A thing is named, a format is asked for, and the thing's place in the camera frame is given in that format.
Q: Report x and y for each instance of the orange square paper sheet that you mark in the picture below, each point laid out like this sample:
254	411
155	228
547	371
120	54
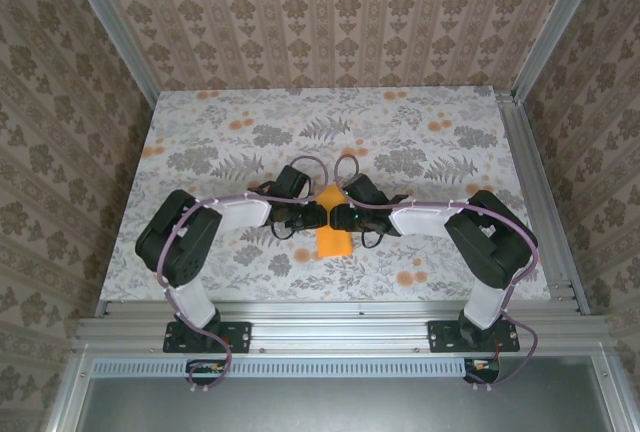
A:
334	244

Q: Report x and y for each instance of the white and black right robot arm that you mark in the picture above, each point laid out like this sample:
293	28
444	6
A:
495	247

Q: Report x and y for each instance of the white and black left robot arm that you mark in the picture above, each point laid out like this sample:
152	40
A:
185	242

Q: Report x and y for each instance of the floral patterned table cover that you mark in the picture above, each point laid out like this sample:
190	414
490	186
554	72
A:
325	122

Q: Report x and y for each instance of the grey metal panel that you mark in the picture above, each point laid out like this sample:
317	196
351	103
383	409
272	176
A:
325	407

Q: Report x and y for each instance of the black connector with orange plug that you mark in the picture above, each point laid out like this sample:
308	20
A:
205	368
482	369

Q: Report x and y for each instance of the aluminium mounting rail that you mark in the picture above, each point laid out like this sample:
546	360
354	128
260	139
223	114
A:
340	327

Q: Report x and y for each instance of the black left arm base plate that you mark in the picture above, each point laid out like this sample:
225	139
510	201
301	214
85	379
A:
240	337

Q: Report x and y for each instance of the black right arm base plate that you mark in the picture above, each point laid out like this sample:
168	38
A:
442	337

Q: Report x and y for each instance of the aluminium table side rail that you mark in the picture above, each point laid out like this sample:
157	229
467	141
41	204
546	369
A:
529	162

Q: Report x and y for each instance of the aluminium frame post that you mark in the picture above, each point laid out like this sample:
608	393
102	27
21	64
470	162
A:
115	37
555	22

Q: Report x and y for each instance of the aluminium lower frame rail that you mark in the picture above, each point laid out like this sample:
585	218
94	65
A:
611	397
67	392

